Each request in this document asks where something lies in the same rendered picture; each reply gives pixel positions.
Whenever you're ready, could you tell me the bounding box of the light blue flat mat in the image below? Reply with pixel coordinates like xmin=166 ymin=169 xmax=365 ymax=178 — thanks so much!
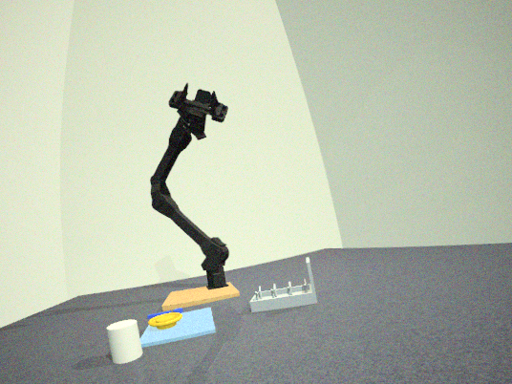
xmin=139 ymin=308 xmax=215 ymax=348

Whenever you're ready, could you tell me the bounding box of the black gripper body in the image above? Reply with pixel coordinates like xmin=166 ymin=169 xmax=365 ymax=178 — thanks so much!
xmin=168 ymin=91 xmax=228 ymax=127

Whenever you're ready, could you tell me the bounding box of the white cylinder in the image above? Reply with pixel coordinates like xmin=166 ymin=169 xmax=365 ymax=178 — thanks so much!
xmin=107 ymin=319 xmax=143 ymax=364

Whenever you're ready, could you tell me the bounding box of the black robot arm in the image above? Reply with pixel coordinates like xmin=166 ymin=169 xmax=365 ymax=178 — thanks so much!
xmin=150 ymin=90 xmax=229 ymax=289

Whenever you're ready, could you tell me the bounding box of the grey dish rack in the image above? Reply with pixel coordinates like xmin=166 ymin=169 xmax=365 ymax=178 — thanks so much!
xmin=249 ymin=257 xmax=317 ymax=312

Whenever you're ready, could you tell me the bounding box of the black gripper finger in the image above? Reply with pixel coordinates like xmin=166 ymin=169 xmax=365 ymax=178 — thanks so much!
xmin=210 ymin=91 xmax=224 ymax=117
xmin=174 ymin=82 xmax=188 ymax=106

